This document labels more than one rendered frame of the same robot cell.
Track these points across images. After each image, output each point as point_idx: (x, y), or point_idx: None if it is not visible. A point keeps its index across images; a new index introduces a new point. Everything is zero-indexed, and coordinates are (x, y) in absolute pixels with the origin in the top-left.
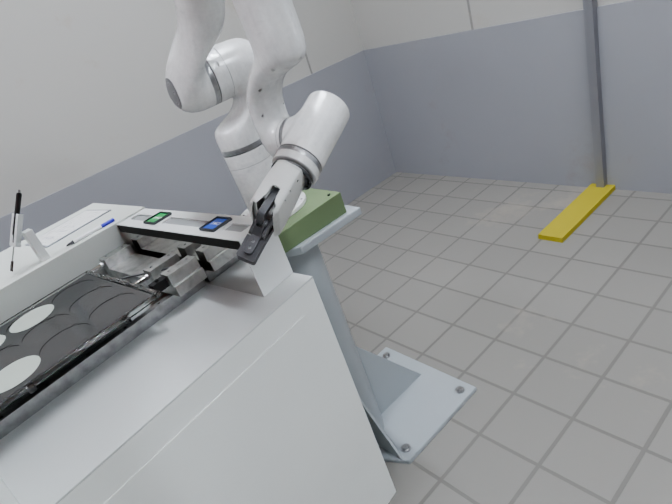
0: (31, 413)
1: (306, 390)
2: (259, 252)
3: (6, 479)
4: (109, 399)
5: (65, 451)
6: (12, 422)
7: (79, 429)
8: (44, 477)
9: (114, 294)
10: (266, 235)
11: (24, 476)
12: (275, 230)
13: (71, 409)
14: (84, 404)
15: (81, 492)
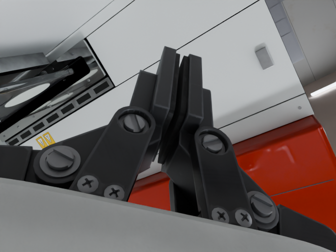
0: (20, 57)
1: None
2: (198, 78)
3: (84, 22)
4: (17, 18)
5: (76, 7)
6: (34, 59)
7: (53, 14)
8: (96, 2)
9: None
10: (205, 148)
11: (87, 15)
12: (105, 198)
13: (22, 37)
14: (18, 33)
15: None
